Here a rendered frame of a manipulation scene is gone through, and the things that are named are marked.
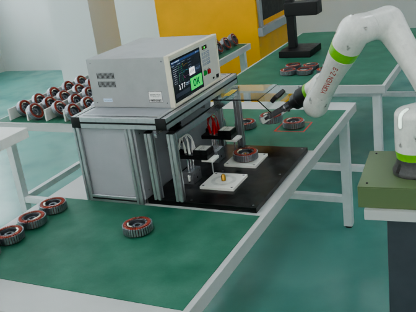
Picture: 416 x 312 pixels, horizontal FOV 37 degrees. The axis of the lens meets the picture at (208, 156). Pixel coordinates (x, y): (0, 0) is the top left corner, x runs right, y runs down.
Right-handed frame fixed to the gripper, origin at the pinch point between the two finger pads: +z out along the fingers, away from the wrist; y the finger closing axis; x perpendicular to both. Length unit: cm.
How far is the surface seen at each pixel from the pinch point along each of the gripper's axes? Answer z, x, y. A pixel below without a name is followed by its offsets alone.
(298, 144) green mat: -6.2, -18.0, 0.2
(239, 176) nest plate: -11, -18, -49
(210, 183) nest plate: -6, -15, -60
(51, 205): 37, 8, -104
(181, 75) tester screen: -20, 28, -58
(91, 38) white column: 288, 173, 151
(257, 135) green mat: 17.3, -4.0, 3.4
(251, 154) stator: -8.1, -12.1, -32.9
